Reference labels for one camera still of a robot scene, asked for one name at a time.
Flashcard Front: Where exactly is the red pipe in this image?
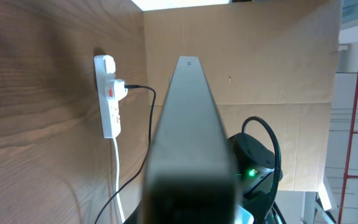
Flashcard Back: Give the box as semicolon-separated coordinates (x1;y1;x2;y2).
336;0;358;224

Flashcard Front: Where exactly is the black USB charging cable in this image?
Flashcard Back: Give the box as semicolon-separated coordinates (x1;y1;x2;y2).
93;84;157;224

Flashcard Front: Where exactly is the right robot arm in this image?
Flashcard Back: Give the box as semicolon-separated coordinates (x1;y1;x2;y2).
229;133;275;223

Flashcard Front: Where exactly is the white power strip cord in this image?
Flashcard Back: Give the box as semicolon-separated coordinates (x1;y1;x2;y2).
112;137;126;224

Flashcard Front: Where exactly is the white charger plug adapter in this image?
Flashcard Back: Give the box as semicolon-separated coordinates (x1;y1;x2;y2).
105;79;128;101

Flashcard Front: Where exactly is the white power strip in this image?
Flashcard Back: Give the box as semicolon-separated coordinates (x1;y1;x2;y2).
94;55;117;139

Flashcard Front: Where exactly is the black right camera cable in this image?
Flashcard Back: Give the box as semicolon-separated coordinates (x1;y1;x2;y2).
241;116;287;224

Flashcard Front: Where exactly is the cardboard panel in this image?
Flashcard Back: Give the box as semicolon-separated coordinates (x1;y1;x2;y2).
144;0;341;192

